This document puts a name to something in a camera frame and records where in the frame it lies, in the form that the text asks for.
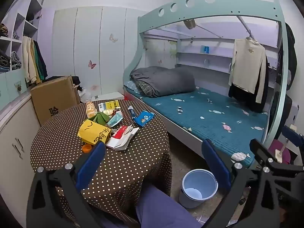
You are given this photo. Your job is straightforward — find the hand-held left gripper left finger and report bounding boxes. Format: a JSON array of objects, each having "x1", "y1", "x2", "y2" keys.
[{"x1": 26, "y1": 142, "x2": 106, "y2": 228}]

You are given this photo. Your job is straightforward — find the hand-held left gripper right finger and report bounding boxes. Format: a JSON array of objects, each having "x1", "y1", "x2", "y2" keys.
[{"x1": 195, "y1": 139, "x2": 282, "y2": 228}]

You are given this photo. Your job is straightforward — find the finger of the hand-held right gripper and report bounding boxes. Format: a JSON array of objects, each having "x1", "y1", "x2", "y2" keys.
[
  {"x1": 282, "y1": 125, "x2": 304, "y2": 148},
  {"x1": 249, "y1": 139, "x2": 304, "y2": 178}
]

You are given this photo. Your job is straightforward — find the light blue waste bin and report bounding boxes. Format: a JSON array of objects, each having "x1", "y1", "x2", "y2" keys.
[{"x1": 179, "y1": 169, "x2": 218, "y2": 208}]

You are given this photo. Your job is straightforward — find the yellow paper bag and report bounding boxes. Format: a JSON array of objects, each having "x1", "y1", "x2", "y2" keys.
[{"x1": 78, "y1": 120, "x2": 112, "y2": 145}]

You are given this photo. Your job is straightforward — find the red white carton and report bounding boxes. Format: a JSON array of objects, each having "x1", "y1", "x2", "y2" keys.
[{"x1": 111, "y1": 125, "x2": 133, "y2": 140}]

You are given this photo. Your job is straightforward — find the green wrapper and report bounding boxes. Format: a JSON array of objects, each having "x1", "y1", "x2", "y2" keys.
[{"x1": 87, "y1": 112, "x2": 110, "y2": 125}]

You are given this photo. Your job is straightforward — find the blue face mask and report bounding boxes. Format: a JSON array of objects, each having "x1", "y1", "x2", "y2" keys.
[{"x1": 107, "y1": 113, "x2": 123, "y2": 127}]

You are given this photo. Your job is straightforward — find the blue snack packet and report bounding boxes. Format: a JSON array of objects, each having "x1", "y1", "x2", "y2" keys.
[{"x1": 133, "y1": 110, "x2": 155, "y2": 127}]

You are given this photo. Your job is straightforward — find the purple cloth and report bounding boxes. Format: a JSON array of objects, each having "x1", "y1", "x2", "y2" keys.
[{"x1": 268, "y1": 139, "x2": 291, "y2": 164}]

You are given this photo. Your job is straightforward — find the black bag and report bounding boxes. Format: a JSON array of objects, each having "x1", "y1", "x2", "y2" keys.
[{"x1": 271, "y1": 93, "x2": 293, "y2": 130}]

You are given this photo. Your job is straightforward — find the brown polka dot tablecloth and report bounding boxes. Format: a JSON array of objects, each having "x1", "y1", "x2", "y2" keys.
[{"x1": 30, "y1": 99, "x2": 173, "y2": 224}]

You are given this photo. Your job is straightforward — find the blue quilted bed pad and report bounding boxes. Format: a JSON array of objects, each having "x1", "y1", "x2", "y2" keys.
[{"x1": 123, "y1": 85, "x2": 269, "y2": 169}]

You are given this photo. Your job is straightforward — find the orange bread packet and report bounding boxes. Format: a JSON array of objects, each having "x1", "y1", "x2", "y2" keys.
[{"x1": 85, "y1": 102, "x2": 98, "y2": 119}]

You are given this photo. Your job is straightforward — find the black hanging garment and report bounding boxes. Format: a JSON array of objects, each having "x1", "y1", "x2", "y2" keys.
[{"x1": 228, "y1": 57, "x2": 270, "y2": 113}]

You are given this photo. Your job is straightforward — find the checked floor mat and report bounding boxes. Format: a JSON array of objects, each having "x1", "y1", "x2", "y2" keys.
[{"x1": 195, "y1": 215, "x2": 240, "y2": 228}]

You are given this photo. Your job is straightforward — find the yellow white box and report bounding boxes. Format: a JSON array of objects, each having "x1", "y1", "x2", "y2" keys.
[{"x1": 98, "y1": 100, "x2": 120, "y2": 112}]

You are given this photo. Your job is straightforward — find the white plastic bag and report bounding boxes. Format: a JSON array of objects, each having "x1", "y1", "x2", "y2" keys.
[{"x1": 78, "y1": 88, "x2": 92, "y2": 102}]

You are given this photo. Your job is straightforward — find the person's leg blue trousers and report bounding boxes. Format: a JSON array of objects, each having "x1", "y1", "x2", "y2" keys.
[{"x1": 135, "y1": 184, "x2": 202, "y2": 228}]

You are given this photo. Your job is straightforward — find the cardboard box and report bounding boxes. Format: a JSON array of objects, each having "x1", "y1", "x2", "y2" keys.
[{"x1": 30, "y1": 76, "x2": 81, "y2": 126}]

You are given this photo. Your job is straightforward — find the white low cabinet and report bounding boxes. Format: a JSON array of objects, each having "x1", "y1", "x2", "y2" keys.
[{"x1": 0, "y1": 93, "x2": 41, "y2": 228}]

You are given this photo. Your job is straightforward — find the black coat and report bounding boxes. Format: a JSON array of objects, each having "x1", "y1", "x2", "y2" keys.
[{"x1": 277, "y1": 22, "x2": 298, "y2": 91}]

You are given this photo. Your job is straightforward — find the cream sweater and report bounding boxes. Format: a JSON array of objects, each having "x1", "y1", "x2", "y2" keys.
[{"x1": 228, "y1": 37, "x2": 267, "y2": 104}]

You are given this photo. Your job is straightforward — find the striped blue pillow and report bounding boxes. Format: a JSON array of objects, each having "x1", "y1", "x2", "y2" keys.
[{"x1": 126, "y1": 81, "x2": 142, "y2": 94}]

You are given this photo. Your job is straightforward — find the checked grey pillow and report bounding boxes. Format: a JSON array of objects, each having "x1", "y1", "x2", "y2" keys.
[{"x1": 135, "y1": 80, "x2": 157, "y2": 98}]

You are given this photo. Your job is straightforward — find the grey duvet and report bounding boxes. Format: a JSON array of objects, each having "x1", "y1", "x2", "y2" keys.
[{"x1": 129, "y1": 66, "x2": 196, "y2": 98}]

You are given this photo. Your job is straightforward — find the green hanging garment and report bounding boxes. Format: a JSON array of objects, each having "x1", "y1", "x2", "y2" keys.
[{"x1": 33, "y1": 40, "x2": 45, "y2": 80}]

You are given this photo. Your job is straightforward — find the black hanging jacket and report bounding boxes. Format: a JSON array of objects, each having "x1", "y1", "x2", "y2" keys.
[{"x1": 36, "y1": 40, "x2": 48, "y2": 76}]

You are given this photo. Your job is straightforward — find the cream hanging jacket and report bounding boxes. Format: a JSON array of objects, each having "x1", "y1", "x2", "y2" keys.
[{"x1": 22, "y1": 36, "x2": 36, "y2": 84}]

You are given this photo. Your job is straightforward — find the white wardrobe doors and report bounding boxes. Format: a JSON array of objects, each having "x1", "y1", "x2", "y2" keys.
[{"x1": 53, "y1": 7, "x2": 148, "y2": 100}]

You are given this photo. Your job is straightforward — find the folded grey jeans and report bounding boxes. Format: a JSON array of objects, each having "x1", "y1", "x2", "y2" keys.
[{"x1": 11, "y1": 51, "x2": 22, "y2": 70}]

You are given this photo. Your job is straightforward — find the folded patterned clothes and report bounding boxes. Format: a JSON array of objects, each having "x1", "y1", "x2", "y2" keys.
[{"x1": 0, "y1": 50, "x2": 11, "y2": 74}]

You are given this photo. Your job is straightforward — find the brown pouch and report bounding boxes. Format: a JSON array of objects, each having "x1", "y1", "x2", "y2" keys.
[{"x1": 183, "y1": 19, "x2": 196, "y2": 30}]

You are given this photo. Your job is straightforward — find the white open shelf unit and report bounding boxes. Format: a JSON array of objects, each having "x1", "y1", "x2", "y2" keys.
[{"x1": 0, "y1": 0, "x2": 48, "y2": 86}]

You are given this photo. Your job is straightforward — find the white wall shelf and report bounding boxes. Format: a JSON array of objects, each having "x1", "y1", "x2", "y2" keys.
[{"x1": 176, "y1": 50, "x2": 233, "y2": 73}]

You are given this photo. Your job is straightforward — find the teal bunk bed frame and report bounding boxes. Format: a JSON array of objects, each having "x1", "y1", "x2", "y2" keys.
[{"x1": 122, "y1": 0, "x2": 297, "y2": 171}]

